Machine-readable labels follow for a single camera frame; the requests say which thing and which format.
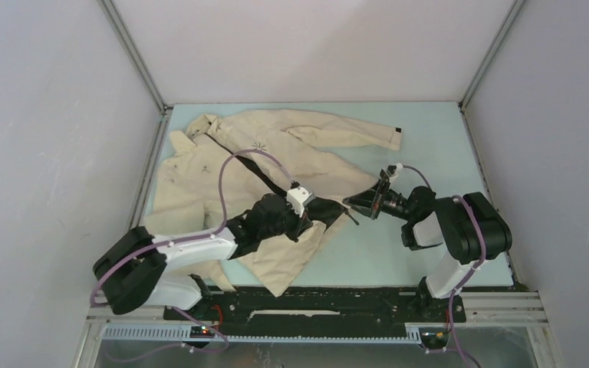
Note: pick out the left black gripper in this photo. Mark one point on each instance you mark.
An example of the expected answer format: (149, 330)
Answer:
(299, 225)

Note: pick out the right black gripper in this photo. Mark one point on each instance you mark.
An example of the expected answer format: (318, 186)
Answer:
(368, 197)

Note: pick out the beige zip jacket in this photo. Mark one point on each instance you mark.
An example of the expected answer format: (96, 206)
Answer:
(222, 166)

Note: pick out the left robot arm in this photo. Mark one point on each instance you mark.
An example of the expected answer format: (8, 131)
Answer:
(138, 270)

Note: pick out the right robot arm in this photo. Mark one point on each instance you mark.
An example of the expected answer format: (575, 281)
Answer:
(471, 230)

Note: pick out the left controller board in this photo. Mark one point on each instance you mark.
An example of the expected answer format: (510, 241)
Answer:
(201, 332)

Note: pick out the controller board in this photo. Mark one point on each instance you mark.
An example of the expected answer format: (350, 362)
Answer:
(201, 332)
(434, 340)

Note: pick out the right controller board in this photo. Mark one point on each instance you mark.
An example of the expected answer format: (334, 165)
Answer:
(434, 340)

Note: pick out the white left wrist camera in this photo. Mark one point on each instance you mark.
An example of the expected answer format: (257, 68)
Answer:
(298, 198)

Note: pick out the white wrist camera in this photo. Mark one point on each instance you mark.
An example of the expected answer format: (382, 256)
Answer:
(298, 198)
(391, 172)

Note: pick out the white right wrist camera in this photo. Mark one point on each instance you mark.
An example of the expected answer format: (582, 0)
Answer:
(391, 172)

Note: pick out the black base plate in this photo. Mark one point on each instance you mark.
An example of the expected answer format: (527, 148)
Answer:
(319, 312)

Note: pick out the aluminium frame rail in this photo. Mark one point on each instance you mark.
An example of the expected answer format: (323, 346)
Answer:
(484, 307)

